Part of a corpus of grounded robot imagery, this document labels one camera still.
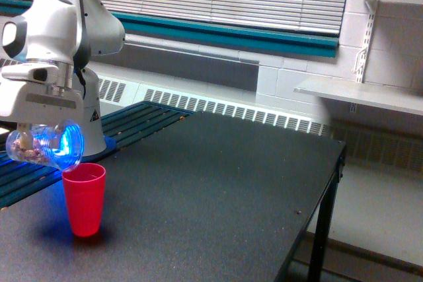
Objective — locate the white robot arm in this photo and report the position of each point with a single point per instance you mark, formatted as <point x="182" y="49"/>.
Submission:
<point x="71" y="32"/>

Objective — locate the black table leg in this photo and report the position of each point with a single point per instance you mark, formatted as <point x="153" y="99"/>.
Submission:
<point x="323" y="222"/>

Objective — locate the red plastic cup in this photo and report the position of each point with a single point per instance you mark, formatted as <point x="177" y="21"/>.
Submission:
<point x="84" y="188"/>

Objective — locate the blue slatted mounting rails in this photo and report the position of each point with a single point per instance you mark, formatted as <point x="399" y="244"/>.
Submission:
<point x="126" y="126"/>

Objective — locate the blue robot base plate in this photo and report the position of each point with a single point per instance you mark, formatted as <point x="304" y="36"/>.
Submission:
<point x="110" y="149"/>

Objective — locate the teal window sill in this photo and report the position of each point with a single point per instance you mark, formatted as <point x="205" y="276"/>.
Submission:
<point x="229" y="36"/>

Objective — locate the clear plastic cup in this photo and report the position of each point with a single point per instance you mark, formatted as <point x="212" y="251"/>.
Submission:
<point x="59" y="146"/>

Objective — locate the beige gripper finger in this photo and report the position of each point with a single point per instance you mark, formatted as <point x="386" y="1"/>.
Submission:
<point x="24" y="132"/>

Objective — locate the white baseboard radiator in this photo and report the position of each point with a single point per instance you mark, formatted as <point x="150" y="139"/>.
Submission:
<point x="363" y="144"/>

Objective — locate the lower white wall shelf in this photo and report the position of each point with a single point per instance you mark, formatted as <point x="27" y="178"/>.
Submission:
<point x="378" y="96"/>

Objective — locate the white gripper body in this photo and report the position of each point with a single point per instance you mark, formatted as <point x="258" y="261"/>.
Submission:
<point x="39" y="93"/>

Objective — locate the white shelf bracket rail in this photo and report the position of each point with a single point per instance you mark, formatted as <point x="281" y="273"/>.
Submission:
<point x="363" y="54"/>

